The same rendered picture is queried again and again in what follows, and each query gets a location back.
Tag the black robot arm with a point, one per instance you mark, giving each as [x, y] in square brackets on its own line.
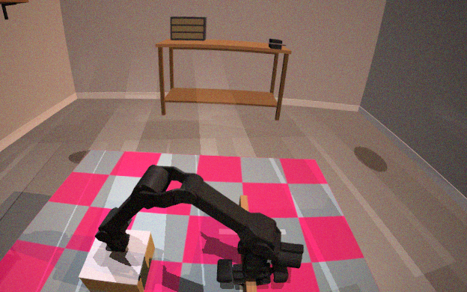
[260, 239]

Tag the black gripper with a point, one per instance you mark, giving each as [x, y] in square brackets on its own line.
[261, 274]

